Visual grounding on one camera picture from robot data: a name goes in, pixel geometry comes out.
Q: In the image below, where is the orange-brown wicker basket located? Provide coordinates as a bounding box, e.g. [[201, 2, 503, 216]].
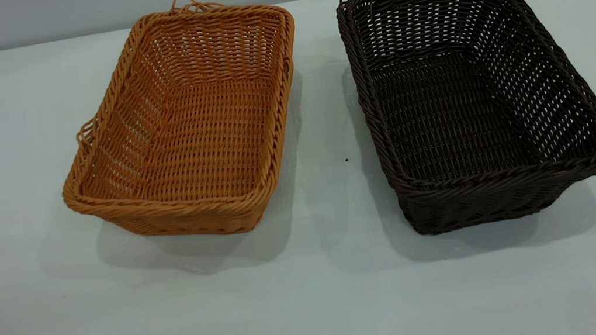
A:
[[36, 0, 324, 258]]

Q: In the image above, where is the dark brown wicker basket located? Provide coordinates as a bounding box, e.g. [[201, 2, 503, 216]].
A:
[[334, 0, 596, 245]]

